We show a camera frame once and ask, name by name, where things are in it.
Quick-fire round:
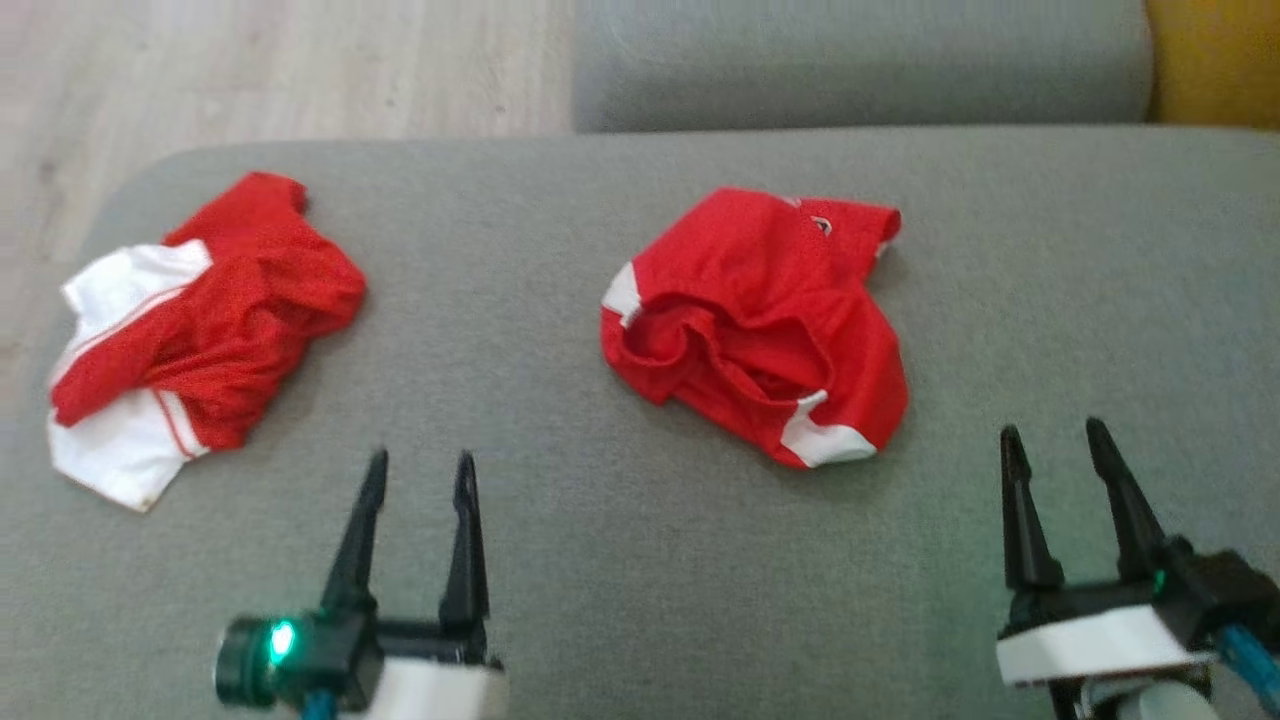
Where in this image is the red shorts white trim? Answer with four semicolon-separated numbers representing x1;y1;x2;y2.
600;187;911;470

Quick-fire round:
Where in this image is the large grey sofa chaise cushion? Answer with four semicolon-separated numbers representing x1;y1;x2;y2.
0;125;1280;720

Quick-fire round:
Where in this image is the blue right gripper cable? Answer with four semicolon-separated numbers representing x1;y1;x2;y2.
1215;622;1280;716

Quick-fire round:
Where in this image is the grey sofa seat cushion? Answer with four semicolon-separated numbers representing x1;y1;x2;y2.
570;0;1156;134

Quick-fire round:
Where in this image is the red white mesh jersey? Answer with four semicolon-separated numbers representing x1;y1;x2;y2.
45;170;368;513

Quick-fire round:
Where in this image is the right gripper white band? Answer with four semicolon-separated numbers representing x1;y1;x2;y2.
997;417;1216;689

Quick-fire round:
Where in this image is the wide yellow sofa backrest cushion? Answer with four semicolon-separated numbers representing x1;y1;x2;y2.
1145;0;1280;128

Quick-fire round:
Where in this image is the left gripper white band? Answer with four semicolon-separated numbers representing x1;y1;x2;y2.
320;448;507;720

